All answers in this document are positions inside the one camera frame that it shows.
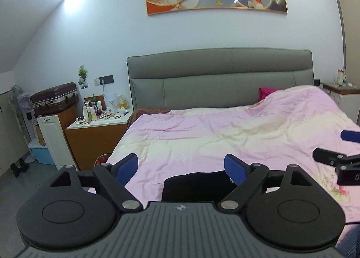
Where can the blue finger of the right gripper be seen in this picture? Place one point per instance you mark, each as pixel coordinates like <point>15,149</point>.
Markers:
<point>351,136</point>

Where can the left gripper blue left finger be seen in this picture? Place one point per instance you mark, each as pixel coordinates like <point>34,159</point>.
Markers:
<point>112,179</point>

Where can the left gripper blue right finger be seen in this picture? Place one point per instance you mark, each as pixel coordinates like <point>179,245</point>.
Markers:
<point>248,178</point>

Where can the black pants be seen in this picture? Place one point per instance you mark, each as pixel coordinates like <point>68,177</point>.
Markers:
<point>198,187</point>

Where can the white right nightstand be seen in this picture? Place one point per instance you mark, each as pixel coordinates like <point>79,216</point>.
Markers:
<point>347,99</point>

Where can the wooden left nightstand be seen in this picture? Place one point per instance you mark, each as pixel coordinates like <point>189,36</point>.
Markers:
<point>88,141</point>

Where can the pink floral duvet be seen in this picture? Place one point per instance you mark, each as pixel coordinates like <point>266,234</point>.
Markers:
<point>282,129</point>

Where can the white table lamp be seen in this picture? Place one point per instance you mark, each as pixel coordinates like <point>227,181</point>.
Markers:
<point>112,98</point>

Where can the magenta pillow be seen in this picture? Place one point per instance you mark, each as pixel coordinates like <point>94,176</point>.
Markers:
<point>264,92</point>

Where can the light blue storage bin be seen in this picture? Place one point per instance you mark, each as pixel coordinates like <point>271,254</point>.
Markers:
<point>40,153</point>

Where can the maroon suitcase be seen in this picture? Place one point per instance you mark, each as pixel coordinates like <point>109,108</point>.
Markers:
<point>55,100</point>

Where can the grey upholstered headboard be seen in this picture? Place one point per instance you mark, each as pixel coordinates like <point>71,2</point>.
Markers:
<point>214,78</point>

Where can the small green potted plant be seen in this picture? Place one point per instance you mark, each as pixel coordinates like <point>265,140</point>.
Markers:
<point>83,72</point>

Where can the beige wardrobe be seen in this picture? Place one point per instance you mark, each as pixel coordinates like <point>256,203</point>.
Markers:
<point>349,11</point>

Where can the black wall socket panel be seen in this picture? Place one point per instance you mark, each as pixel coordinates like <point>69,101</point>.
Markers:
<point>108,79</point>

